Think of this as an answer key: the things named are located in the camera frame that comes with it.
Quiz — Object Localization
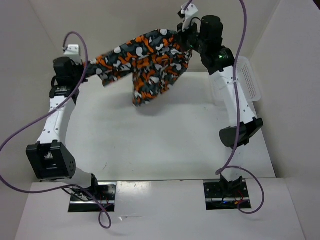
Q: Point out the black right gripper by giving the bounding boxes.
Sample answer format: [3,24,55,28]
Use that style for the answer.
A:
[172,18,207,54]

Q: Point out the orange camouflage shorts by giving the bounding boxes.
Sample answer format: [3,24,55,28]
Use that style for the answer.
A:
[85,29,193,107]

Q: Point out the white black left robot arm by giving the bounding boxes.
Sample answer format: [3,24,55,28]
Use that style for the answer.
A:
[26,56,100,200]

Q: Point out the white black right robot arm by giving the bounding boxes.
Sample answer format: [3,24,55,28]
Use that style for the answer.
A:
[177,15,264,198]

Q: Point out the white plastic basket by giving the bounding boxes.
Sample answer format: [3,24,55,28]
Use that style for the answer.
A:
[208,56,262,106]

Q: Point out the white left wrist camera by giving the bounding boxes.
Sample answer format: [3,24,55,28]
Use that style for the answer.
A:
[62,44,83,65]

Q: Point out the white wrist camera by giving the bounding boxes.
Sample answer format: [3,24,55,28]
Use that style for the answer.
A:
[178,0,199,32]
[62,44,83,65]

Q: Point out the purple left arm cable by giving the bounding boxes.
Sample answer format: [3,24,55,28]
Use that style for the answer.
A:
[0,31,113,230]

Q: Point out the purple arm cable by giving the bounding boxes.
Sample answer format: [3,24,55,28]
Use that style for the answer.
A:
[0,31,113,230]
[182,0,265,214]

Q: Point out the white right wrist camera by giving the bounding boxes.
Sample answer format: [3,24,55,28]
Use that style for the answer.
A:
[178,0,199,32]

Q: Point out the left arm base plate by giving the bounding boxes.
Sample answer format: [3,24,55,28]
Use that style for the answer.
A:
[64,181,117,213]

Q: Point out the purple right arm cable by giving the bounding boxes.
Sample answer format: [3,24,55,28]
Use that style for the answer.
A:
[182,0,265,214]

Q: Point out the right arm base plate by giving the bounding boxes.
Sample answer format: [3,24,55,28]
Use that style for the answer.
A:
[203,179,252,211]

